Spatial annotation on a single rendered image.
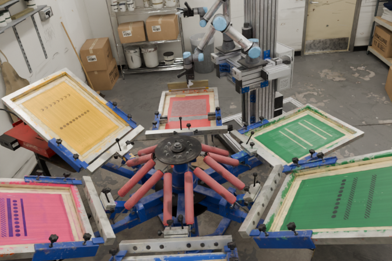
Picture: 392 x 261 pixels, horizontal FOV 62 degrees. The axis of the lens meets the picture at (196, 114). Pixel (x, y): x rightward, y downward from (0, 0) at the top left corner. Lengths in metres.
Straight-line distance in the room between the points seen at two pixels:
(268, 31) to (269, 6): 0.24
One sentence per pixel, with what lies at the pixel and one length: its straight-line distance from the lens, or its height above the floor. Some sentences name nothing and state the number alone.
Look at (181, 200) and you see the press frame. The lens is 2.12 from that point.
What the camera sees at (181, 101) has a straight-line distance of 3.29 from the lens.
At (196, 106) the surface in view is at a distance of 3.18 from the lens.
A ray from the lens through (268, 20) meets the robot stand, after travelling 3.45.
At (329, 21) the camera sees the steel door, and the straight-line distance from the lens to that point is 6.89.
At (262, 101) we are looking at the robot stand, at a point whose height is 0.67.
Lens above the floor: 2.54
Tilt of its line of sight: 31 degrees down
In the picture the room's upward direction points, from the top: 6 degrees counter-clockwise
